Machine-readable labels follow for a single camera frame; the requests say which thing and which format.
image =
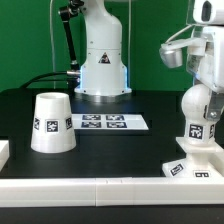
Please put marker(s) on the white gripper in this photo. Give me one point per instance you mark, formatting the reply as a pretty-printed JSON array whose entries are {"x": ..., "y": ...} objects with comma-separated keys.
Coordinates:
[{"x": 209, "y": 68}]

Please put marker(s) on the white lamp bulb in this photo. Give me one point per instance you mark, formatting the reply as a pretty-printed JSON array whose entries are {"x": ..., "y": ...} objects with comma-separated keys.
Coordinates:
[{"x": 198, "y": 130}]

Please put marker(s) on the white lamp base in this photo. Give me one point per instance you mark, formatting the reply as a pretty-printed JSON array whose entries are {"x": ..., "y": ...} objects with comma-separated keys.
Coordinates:
[{"x": 196, "y": 164}]

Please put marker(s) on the white lamp shade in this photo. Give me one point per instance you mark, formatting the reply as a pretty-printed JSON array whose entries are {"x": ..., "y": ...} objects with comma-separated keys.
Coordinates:
[{"x": 52, "y": 124}]

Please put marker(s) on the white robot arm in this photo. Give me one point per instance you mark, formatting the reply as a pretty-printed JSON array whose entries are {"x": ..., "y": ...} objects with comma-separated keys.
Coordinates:
[{"x": 104, "y": 77}]

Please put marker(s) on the white front fence bar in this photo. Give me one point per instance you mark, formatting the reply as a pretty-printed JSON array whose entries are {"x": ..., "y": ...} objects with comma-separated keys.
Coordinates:
[{"x": 110, "y": 191}]

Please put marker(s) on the white fence bar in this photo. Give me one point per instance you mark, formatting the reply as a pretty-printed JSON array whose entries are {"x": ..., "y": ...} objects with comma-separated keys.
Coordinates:
[
  {"x": 4, "y": 152},
  {"x": 110, "y": 191}
]

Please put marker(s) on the white marker sheet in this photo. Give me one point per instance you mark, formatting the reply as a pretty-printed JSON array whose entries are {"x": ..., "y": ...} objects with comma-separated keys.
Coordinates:
[{"x": 109, "y": 121}]

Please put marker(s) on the white left fence bar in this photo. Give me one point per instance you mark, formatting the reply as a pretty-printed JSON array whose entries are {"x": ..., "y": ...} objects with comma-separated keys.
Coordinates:
[{"x": 4, "y": 152}]

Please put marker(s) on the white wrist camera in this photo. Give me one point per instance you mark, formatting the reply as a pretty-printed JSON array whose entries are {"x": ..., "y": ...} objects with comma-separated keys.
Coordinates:
[{"x": 209, "y": 12}]

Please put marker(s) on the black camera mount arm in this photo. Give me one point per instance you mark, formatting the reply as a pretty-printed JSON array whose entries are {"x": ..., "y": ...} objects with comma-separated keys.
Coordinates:
[{"x": 66, "y": 13}]

